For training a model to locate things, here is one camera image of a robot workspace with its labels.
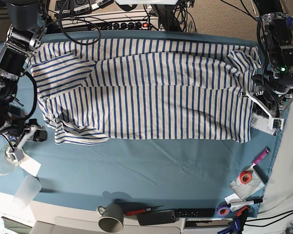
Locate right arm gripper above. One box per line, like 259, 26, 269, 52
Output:
0, 118, 47, 161

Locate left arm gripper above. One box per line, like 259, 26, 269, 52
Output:
240, 86, 293, 128

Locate blue white striped T-shirt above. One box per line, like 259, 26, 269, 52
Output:
31, 39, 261, 145

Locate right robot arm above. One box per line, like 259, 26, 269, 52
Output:
0, 0, 48, 161

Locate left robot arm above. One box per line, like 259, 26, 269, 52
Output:
241, 0, 293, 131

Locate white labelled box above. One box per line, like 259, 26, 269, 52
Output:
251, 113, 282, 136

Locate white paper card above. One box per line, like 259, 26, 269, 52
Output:
20, 157, 41, 177

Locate purple pen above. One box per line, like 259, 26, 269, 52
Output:
252, 147, 270, 165

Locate clear plastic bottle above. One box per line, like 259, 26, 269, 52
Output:
0, 145, 19, 176

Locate translucent plastic cup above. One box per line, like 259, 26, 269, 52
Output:
13, 175, 42, 209

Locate orange tape roll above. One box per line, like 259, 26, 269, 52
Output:
239, 171, 252, 184

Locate printed paper sheet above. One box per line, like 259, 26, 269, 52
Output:
229, 169, 266, 200

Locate purple tape roll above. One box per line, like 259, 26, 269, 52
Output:
217, 204, 231, 218

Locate blue bar clamp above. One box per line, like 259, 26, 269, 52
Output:
218, 206, 250, 234

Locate black remote control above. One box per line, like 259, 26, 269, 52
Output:
174, 208, 215, 218

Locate grey ceramic mug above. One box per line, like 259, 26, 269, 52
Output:
96, 203, 124, 234

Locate teal table cloth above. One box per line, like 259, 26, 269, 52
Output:
0, 30, 293, 217

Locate black power strip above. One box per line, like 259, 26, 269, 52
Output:
98, 22, 150, 30

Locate black smartphone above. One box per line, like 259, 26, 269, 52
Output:
137, 210, 176, 226

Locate red handled screwdriver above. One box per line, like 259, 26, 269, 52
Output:
125, 206, 161, 216

